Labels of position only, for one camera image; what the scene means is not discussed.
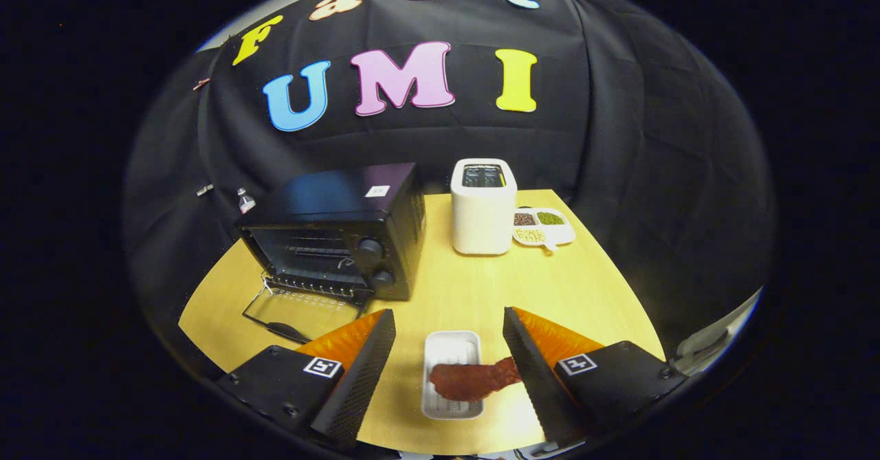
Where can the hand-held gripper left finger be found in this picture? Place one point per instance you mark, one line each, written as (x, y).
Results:
(364, 377)

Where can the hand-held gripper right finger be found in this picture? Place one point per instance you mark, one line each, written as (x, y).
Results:
(533, 377)

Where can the brown roasted drumstick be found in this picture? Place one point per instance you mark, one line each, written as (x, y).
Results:
(467, 381)

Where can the black toaster oven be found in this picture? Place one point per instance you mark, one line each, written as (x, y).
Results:
(330, 195)

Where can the white plastic food tray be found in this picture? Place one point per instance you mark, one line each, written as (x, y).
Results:
(450, 346)

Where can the white bread toaster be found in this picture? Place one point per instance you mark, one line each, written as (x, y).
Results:
(481, 219)

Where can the white divided bean dish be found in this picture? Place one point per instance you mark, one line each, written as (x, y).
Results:
(560, 234)

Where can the clear plastic bottle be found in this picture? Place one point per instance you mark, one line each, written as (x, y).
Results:
(246, 203)

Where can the silver cloth clip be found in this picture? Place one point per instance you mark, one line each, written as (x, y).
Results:
(205, 190)

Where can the pink cloth clip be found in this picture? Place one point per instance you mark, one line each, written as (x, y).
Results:
(201, 84)

